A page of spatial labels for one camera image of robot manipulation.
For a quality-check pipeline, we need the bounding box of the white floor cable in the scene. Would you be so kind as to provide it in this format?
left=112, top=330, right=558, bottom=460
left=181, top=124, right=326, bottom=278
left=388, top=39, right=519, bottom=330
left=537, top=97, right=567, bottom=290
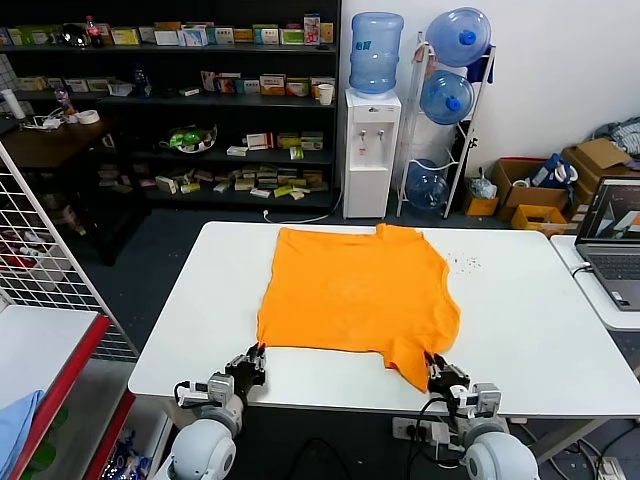
left=263, top=187, right=346, bottom=225

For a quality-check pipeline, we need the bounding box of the bowl with green fruit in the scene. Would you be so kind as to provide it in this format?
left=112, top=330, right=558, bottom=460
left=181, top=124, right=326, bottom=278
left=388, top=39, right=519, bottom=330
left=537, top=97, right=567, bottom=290
left=159, top=123, right=218, bottom=153

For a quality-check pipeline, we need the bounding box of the pile of grey clothes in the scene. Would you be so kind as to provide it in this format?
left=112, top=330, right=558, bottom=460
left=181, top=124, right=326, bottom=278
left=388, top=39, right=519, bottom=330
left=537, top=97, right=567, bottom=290
left=592, top=117, right=640, bottom=161

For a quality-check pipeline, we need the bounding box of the grey laptop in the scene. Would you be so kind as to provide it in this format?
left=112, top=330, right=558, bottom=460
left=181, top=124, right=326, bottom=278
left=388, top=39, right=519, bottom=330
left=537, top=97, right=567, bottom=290
left=574, top=175, right=640, bottom=312

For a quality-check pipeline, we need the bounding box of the black shelf unit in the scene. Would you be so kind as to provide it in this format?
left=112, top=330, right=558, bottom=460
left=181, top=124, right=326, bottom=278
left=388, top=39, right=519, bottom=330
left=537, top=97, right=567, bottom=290
left=0, top=0, right=343, bottom=210

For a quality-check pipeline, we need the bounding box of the green package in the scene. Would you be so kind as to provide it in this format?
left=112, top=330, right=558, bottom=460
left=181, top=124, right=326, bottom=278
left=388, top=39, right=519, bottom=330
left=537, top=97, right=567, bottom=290
left=29, top=407, right=71, bottom=471

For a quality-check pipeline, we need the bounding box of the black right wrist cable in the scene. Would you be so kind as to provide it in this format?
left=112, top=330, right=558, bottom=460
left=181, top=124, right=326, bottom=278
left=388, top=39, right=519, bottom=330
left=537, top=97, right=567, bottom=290
left=408, top=396, right=459, bottom=480

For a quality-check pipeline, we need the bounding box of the white wire jug rack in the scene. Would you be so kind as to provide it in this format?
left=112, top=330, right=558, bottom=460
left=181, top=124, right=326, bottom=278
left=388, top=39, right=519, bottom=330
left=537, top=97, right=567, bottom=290
left=396, top=30, right=497, bottom=220

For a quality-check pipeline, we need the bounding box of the white water dispenser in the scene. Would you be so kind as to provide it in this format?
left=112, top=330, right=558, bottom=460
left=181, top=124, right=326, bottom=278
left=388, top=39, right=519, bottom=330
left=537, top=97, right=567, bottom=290
left=342, top=87, right=403, bottom=220

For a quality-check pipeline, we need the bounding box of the tall pink white box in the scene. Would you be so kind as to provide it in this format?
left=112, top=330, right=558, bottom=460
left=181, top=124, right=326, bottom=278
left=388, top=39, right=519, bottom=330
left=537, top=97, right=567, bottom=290
left=303, top=13, right=322, bottom=46

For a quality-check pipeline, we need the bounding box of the cola bottle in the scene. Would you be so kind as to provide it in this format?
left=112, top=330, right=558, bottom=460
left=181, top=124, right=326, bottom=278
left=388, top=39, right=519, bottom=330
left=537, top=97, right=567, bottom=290
left=84, top=14, right=104, bottom=49

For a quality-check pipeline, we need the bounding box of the white wire grid panel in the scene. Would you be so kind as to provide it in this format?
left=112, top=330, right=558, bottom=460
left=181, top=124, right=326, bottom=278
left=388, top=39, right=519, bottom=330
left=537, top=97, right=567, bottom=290
left=0, top=141, right=139, bottom=359

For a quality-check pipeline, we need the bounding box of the small yellow cardboard box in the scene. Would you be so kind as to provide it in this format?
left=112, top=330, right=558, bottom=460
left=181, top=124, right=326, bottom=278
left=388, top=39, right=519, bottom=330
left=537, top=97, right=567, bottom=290
left=463, top=192, right=500, bottom=217

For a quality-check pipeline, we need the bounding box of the open brown cardboard box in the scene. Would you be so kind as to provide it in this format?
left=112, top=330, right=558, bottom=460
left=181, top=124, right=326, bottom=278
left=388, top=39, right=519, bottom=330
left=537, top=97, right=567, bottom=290
left=562, top=138, right=634, bottom=221

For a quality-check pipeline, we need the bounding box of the dark wooden table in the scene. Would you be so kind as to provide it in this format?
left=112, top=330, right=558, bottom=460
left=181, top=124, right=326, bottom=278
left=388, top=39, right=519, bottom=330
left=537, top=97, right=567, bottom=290
left=0, top=113, right=151, bottom=266

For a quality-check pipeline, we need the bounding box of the upright blue water jug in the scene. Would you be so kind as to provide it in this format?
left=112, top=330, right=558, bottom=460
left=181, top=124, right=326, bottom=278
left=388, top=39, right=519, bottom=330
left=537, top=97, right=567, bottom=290
left=348, top=11, right=405, bottom=96

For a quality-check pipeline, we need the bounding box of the white cylindrical bottle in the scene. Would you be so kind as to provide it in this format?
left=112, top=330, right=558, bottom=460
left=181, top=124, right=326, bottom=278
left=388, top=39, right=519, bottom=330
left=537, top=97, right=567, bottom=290
left=0, top=88, right=26, bottom=120

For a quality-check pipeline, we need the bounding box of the light blue cloth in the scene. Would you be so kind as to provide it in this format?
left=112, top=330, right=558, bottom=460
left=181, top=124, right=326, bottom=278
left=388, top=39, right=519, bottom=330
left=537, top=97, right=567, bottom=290
left=0, top=389, right=46, bottom=480

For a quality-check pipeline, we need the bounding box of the shiny black helmet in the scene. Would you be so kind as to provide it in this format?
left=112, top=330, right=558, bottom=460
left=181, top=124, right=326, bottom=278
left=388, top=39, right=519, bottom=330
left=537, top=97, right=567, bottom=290
left=58, top=23, right=89, bottom=49

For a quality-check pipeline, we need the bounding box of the small white side table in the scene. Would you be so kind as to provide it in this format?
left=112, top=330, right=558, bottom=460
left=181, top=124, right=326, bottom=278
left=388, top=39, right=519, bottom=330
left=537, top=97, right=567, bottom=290
left=549, top=233, right=640, bottom=331

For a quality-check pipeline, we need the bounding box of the white floor power strip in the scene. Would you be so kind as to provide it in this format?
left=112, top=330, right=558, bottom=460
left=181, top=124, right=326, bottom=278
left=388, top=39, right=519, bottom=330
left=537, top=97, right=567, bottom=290
left=597, top=455, right=626, bottom=480

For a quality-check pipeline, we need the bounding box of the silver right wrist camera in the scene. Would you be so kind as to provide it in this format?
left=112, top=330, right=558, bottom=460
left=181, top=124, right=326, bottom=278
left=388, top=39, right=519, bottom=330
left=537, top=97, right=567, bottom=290
left=452, top=382, right=501, bottom=421

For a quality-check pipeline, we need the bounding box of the large white table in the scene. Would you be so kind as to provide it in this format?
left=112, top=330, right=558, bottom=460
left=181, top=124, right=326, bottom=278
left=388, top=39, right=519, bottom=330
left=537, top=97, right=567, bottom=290
left=127, top=221, right=640, bottom=464

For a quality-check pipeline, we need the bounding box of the blue bag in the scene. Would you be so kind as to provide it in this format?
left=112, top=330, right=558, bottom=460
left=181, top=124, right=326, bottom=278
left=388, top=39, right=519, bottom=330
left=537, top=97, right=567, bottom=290
left=529, top=152, right=580, bottom=189

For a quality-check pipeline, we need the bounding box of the flat yellow cardboard box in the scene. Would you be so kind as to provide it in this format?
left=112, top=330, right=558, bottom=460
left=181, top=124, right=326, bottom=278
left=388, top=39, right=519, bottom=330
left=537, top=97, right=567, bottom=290
left=510, top=203, right=569, bottom=236

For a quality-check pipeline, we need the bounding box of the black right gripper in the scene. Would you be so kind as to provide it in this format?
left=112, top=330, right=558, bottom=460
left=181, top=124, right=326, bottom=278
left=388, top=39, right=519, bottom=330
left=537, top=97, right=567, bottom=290
left=424, top=351, right=472, bottom=400

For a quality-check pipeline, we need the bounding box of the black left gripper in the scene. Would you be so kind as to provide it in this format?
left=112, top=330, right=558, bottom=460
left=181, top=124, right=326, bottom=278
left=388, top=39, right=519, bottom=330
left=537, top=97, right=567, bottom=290
left=224, top=342, right=269, bottom=404

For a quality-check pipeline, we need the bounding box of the red-edged white table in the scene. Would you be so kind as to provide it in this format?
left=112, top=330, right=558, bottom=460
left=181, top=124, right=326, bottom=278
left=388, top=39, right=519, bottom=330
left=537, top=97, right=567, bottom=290
left=0, top=304, right=136, bottom=480

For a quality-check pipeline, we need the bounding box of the clear plastic bag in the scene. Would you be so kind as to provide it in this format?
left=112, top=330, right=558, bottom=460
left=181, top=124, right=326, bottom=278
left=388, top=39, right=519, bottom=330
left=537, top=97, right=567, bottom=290
left=467, top=167, right=499, bottom=199

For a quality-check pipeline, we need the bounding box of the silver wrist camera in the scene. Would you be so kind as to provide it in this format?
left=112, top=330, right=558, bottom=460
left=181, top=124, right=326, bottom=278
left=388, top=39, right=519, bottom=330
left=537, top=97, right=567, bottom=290
left=178, top=372, right=235, bottom=407
left=452, top=382, right=501, bottom=421

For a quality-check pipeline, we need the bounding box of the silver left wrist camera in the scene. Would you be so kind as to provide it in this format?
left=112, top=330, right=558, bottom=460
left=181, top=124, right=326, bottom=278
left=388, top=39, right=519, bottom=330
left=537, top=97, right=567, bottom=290
left=178, top=372, right=235, bottom=407

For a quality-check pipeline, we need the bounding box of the orange t-shirt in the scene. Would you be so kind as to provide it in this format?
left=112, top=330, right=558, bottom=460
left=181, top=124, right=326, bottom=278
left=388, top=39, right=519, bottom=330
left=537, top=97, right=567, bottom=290
left=256, top=223, right=462, bottom=394

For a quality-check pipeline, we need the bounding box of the blue white medicine box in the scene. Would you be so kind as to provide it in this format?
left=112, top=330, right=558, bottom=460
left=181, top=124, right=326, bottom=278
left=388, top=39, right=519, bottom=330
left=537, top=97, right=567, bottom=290
left=177, top=27, right=209, bottom=47

